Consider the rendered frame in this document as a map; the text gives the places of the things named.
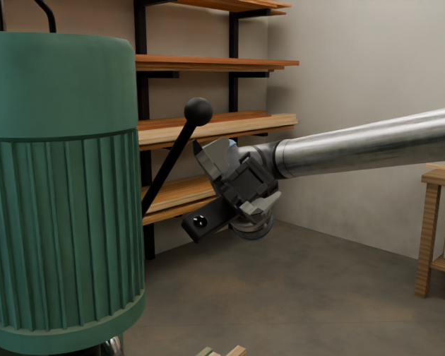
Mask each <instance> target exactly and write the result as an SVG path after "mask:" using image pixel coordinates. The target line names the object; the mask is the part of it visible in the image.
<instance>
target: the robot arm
mask: <svg viewBox="0 0 445 356"><path fill-rule="evenodd" d="M191 144H192V151H193V154H194V157H195V158H196V160H197V161H198V163H199V165H200V166H201V167H202V169H203V171H204V173H205V174H206V176H207V178H208V180H209V182H210V184H211V186H212V188H213V190H214V192H215V194H216V196H217V198H215V199H214V200H212V201H211V202H209V203H207V204H206V205H204V206H202V207H200V208H199V209H197V210H195V211H194V212H192V213H190V214H188V215H187V216H185V217H184V218H183V220H182V223H181V226H182V227H183V228H184V230H185V231H186V233H187V234H188V235H189V236H190V238H192V239H193V241H194V242H195V243H196V244H199V243H200V242H202V241H203V240H205V239H206V238H208V237H209V236H211V235H212V234H214V233H215V232H217V231H218V230H220V229H222V228H223V227H224V226H226V225H228V224H229V223H230V224H231V226H232V229H233V230H234V232H235V234H236V235H237V236H239V237H241V238H242V239H245V240H249V241H255V240H259V239H262V238H263V237H265V236H266V235H267V234H268V233H269V232H270V230H271V228H272V226H273V222H274V216H273V212H272V208H271V207H272V206H273V204H274V203H275V202H276V201H277V200H278V199H279V198H280V197H281V192H276V191H277V190H278V180H280V179H292V178H295V177H302V176H309V175H316V174H328V173H336V172H348V171H355V170H368V169H375V168H382V167H395V166H401V165H414V164H421V163H428V162H441V161H445V108H443V109H437V110H433V111H429V112H423V113H419V114H413V115H409V116H405V117H399V118H395V119H389V120H385V121H378V122H374V123H371V124H365V125H361V126H354V127H350V128H346V129H340V130H336V131H330V132H326V133H320V134H316V135H312V136H305V137H301V138H295V139H285V140H281V141H274V142H271V143H264V144H258V145H253V146H242V147H237V143H236V142H234V141H233V140H232V139H228V138H226V137H221V138H219V139H218V140H216V141H213V142H212V143H209V144H208V145H206V146H204V147H201V146H200V144H199V143H198V141H197V140H196V139H194V140H192V142H191Z"/></svg>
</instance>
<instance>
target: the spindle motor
mask: <svg viewBox="0 0 445 356"><path fill-rule="evenodd" d="M137 126H138V110H137V94H136V63H135V52H134V50H133V49H132V47H131V45H130V43H129V41H128V40H125V39H121V38H117V37H106V36H99V35H80V34H67V33H51V32H0V347H1V348H3V349H5V350H9V351H11V352H17V353H20V354H26V355H56V354H62V353H68V352H74V351H78V350H83V349H86V348H90V347H92V346H95V345H98V344H100V343H103V342H105V341H108V340H110V339H112V338H114V337H116V336H118V335H119V334H121V333H123V332H124V331H125V330H127V329H128V328H130V327H131V326H132V325H134V324H135V323H136V322H137V321H138V319H139V318H140V317H141V315H142V313H143V312H144V309H145V307H146V284H145V269H144V253H143V223H142V207H141V176H140V160H139V144H138V129H137V128H136V127H137Z"/></svg>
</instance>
